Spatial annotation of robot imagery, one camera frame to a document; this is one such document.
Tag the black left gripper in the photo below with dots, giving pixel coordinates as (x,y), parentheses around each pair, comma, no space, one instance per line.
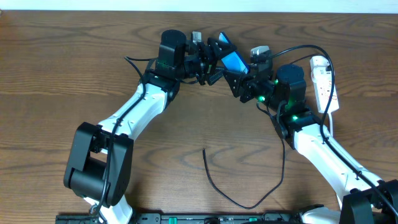
(202,59)

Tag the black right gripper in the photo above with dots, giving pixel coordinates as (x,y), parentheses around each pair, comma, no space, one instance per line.
(244,87)

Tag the blue Galaxy smartphone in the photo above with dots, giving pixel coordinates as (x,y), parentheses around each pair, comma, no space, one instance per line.
(235,63)

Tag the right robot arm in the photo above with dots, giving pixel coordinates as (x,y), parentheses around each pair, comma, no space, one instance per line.
(364,197)

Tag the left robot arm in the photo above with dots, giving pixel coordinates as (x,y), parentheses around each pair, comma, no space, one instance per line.
(100,160)

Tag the white power strip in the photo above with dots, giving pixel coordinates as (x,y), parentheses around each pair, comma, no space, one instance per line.
(321,78)

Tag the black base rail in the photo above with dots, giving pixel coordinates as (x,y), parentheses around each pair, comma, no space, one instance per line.
(155,218)

